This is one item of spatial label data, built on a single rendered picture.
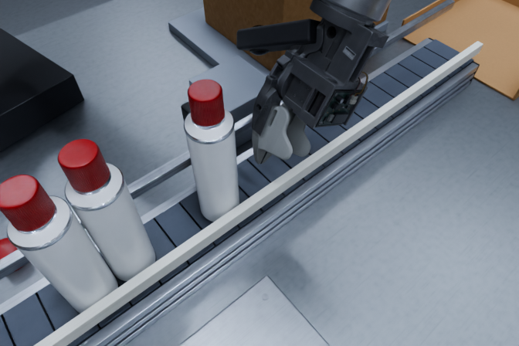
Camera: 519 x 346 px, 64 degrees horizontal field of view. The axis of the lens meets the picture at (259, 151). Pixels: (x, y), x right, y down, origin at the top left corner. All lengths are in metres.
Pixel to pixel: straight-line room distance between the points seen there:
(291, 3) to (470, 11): 0.51
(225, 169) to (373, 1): 0.22
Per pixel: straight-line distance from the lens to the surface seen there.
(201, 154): 0.43
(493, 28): 1.06
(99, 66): 0.89
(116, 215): 0.41
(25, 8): 1.14
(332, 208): 0.62
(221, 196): 0.49
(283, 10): 0.69
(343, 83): 0.44
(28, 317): 0.55
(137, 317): 0.52
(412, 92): 0.69
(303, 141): 0.51
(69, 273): 0.43
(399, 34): 0.72
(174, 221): 0.55
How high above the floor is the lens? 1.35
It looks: 50 degrees down
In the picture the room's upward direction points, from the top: straight up
